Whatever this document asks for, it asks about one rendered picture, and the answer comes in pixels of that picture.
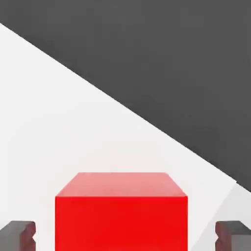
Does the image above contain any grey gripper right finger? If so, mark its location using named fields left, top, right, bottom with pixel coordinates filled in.
left=215, top=220, right=251, bottom=251

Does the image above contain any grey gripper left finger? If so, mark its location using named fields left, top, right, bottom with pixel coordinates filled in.
left=0, top=220, right=37, bottom=251

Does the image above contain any small red cube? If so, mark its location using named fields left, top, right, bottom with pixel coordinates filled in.
left=54, top=172, right=188, bottom=251

